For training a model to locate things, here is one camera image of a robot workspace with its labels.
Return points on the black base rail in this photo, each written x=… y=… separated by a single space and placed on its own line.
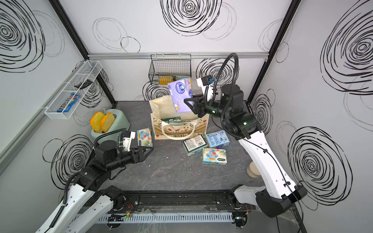
x=215 y=200

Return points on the floral tissue pack right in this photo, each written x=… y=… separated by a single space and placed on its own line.
x=214 y=156

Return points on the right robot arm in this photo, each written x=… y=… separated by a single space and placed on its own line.
x=280 y=192

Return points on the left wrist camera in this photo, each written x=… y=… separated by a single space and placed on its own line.
x=125 y=140

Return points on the right yellow toast slice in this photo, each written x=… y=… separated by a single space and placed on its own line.
x=107 y=122

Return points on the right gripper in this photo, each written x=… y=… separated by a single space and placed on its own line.
x=200 y=104

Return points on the purple tissue pack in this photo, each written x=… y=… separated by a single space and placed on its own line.
x=180 y=90

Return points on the left yellow toast slice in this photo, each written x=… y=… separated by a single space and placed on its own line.
x=96 y=121

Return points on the black wire wall basket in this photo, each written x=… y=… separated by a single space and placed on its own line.
x=175 y=65

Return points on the green white tissue pack under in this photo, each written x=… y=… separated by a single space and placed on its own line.
x=195 y=145

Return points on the floral canvas tote bag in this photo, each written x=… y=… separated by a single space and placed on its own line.
x=169 y=124

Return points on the black remote on shelf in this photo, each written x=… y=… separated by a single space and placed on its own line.
x=83 y=85

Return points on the green tissue pack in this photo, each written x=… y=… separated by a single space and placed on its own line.
x=172 y=120

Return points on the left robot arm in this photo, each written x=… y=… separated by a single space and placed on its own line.
x=83 y=202

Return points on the mint green toaster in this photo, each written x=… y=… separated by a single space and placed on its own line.
x=120 y=122

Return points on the blue candy packet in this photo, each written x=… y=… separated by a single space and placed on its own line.
x=69 y=102

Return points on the floral tissue pack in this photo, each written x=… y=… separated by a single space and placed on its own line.
x=144 y=137
x=214 y=156

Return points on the blue labelled tissue pack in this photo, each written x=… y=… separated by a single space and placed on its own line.
x=217 y=139

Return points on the white wire wall shelf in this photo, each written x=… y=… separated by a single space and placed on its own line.
x=86 y=70

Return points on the grey slotted cable duct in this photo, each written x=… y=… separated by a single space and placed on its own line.
x=168 y=218

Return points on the floral tissue pack left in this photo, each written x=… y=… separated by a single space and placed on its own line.
x=144 y=137

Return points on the beige round disc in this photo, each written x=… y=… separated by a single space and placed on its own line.
x=253 y=171

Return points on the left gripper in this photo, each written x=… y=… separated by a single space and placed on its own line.
x=140 y=157

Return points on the yellow toast slice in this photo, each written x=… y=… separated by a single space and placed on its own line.
x=107 y=122
x=96 y=121

